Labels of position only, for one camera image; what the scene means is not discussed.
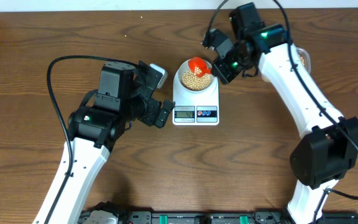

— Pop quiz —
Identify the clear plastic container of beans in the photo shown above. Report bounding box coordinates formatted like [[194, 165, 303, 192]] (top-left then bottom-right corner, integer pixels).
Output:
[[296, 47, 311, 73]]

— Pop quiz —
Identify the grey bowl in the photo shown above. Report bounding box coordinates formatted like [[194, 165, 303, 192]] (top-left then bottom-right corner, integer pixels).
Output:
[[178, 60, 214, 91]]

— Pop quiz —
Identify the red measuring scoop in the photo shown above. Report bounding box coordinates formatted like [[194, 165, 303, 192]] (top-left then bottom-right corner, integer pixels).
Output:
[[188, 57, 211, 78]]

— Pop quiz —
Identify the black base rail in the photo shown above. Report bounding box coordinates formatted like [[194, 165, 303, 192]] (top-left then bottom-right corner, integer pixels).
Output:
[[78, 201, 358, 224]]

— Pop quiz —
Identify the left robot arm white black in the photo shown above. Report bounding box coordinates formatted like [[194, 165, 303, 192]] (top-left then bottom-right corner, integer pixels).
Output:
[[34, 61, 175, 223]]

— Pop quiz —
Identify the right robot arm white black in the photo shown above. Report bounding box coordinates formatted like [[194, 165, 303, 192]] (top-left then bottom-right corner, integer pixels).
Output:
[[204, 3, 358, 223]]

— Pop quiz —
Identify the white digital kitchen scale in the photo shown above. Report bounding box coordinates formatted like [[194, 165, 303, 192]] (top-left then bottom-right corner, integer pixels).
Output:
[[172, 59, 220, 126]]

